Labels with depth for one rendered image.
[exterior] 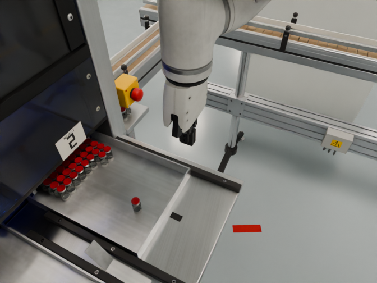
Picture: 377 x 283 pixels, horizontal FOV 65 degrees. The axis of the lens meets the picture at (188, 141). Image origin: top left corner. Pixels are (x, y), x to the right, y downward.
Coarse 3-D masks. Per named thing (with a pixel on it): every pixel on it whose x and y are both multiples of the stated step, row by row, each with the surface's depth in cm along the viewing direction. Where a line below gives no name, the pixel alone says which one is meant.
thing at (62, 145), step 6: (78, 126) 72; (72, 132) 71; (78, 132) 73; (72, 138) 72; (78, 138) 74; (84, 138) 76; (60, 144) 69; (66, 144) 70; (72, 144) 72; (78, 144) 74; (60, 150) 69; (66, 150) 71; (72, 150) 73; (66, 156) 72
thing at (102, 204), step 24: (120, 144) 87; (96, 168) 83; (120, 168) 83; (144, 168) 83; (168, 168) 83; (96, 192) 78; (120, 192) 78; (144, 192) 78; (168, 192) 78; (72, 216) 73; (96, 216) 73; (120, 216) 73; (144, 216) 73; (120, 240) 69; (144, 240) 66
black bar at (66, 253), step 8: (32, 232) 68; (40, 240) 67; (48, 240) 67; (48, 248) 66; (56, 248) 66; (64, 248) 66; (64, 256) 65; (72, 256) 65; (80, 264) 63; (88, 264) 63; (88, 272) 62; (96, 272) 62; (104, 272) 62; (104, 280) 61; (112, 280) 61; (120, 280) 61
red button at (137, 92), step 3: (135, 90) 87; (138, 90) 87; (141, 90) 88; (132, 93) 87; (135, 93) 86; (138, 93) 87; (141, 93) 88; (132, 96) 87; (135, 96) 86; (138, 96) 87; (141, 96) 88; (132, 99) 88; (135, 99) 87; (138, 99) 88
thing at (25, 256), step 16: (0, 224) 69; (0, 240) 69; (16, 240) 69; (32, 240) 66; (0, 256) 66; (16, 256) 66; (32, 256) 66; (48, 256) 66; (0, 272) 64; (16, 272) 64; (32, 272) 64; (48, 272) 64; (64, 272) 64; (80, 272) 63
